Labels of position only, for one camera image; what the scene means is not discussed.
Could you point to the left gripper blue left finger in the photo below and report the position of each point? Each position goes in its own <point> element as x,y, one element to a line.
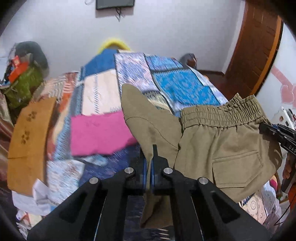
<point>139,176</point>

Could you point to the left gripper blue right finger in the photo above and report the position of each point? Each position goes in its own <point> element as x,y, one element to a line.
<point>160,174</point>

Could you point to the olive green pants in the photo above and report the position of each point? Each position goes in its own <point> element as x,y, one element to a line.
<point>221,143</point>

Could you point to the person right hand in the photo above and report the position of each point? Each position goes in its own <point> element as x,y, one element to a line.
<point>288,166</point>

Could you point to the white suitcase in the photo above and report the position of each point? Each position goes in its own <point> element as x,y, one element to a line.
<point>284,117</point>

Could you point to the patchwork blue bed quilt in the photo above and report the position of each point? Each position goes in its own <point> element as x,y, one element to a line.
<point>89,136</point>

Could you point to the brown wooden door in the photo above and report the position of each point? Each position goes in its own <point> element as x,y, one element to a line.
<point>255,50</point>

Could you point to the orange paw print cloth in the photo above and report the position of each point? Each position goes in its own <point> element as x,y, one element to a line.
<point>26,156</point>

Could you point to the yellow curved pillow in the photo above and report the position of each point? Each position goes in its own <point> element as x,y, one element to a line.
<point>113,43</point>

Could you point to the green bag clutter pile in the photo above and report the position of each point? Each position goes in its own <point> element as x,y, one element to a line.
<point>26,68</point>

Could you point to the pink heart wall decoration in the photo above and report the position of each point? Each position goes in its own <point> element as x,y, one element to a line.
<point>287,89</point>

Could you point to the wall mounted black television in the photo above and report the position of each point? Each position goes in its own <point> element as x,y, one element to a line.
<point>107,4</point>

